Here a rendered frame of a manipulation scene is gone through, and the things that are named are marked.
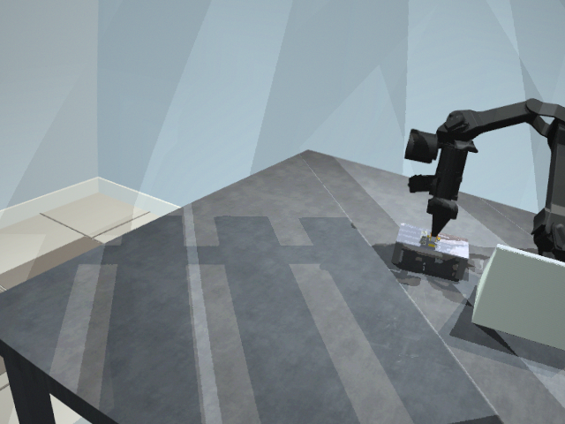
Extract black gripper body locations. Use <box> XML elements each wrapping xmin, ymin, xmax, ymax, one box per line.
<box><xmin>426</xmin><ymin>166</ymin><xmax>463</xmax><ymax>220</ymax></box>

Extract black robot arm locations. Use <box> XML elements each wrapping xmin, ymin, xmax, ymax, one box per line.
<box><xmin>404</xmin><ymin>98</ymin><xmax>565</xmax><ymax>263</ymax></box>

